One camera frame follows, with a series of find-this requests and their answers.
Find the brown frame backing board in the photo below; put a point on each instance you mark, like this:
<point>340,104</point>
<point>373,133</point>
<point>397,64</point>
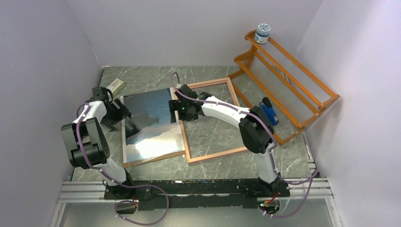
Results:
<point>153,159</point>

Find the mountain landscape photo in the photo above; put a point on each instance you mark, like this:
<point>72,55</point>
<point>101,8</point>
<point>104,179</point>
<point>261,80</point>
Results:
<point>150,122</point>

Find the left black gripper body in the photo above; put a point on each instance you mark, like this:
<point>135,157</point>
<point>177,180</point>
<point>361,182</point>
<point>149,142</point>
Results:
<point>115,115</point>

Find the small white red box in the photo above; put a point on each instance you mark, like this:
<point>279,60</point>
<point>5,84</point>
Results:
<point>116,86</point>

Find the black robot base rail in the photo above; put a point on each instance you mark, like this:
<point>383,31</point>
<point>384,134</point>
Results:
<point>173,194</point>

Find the clear acrylic sheet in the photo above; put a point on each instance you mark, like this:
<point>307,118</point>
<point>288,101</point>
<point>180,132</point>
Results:
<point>180,125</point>

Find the aluminium extrusion rail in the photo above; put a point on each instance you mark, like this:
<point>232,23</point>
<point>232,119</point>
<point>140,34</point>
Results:
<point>92,192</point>

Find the blue stapler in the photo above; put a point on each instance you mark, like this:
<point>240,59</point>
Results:
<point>267,108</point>

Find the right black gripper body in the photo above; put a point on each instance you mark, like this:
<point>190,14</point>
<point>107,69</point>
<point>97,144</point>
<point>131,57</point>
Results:
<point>184,113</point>

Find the white blue jar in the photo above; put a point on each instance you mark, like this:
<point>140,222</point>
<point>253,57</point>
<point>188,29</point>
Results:
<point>262,33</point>

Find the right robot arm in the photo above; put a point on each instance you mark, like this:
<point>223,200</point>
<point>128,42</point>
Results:
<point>255,129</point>

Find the copper wooden picture frame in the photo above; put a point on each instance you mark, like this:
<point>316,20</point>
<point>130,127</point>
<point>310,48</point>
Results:
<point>218,152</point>

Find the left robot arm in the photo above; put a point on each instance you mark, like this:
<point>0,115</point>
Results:
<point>85,142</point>

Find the orange wooden rack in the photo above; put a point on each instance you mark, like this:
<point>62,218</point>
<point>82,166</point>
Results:
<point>300,95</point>

